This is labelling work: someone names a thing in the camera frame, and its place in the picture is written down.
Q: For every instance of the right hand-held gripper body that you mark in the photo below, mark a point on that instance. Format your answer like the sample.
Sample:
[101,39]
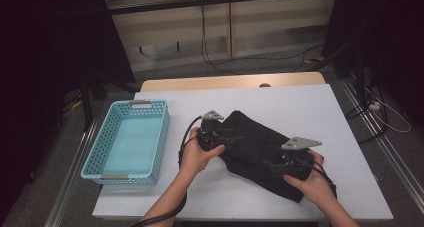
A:
[296,163]

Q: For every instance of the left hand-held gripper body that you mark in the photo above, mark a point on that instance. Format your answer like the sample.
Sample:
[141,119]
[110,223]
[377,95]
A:
[211,137]

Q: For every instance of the black pants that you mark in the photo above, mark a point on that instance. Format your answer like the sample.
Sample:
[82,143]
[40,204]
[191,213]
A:
[253,143]

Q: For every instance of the light blue plastic basket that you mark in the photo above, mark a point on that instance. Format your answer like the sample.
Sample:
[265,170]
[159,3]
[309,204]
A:
[133,140]

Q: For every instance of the person's left hand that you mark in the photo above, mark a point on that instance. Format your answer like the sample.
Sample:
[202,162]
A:
[196,160]

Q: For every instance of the person's right hand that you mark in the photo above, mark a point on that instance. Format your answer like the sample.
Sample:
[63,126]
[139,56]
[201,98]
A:
[316,187]

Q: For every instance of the dark round table grommet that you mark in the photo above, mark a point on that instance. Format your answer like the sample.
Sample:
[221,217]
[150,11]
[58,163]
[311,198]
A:
[265,85]

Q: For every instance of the white power adapter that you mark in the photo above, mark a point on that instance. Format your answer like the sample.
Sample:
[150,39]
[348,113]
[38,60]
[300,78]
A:
[374,106]

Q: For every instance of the yellow tape piece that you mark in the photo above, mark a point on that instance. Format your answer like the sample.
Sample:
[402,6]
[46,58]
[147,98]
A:
[77,103]
[315,59]

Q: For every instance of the black metal stand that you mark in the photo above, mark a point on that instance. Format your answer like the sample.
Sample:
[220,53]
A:
[360,73]

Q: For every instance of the beige wooden cabinet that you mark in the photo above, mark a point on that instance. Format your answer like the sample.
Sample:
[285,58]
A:
[273,27]

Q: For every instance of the black tripod stand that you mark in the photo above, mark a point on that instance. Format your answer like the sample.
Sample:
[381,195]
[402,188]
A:
[86,103]

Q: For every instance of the dark curtain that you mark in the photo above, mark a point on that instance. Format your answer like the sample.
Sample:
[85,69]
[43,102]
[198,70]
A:
[393,37]
[40,53]

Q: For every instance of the aluminium floor rail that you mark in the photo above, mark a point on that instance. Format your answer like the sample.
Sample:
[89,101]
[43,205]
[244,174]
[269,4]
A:
[71,173]
[383,143]

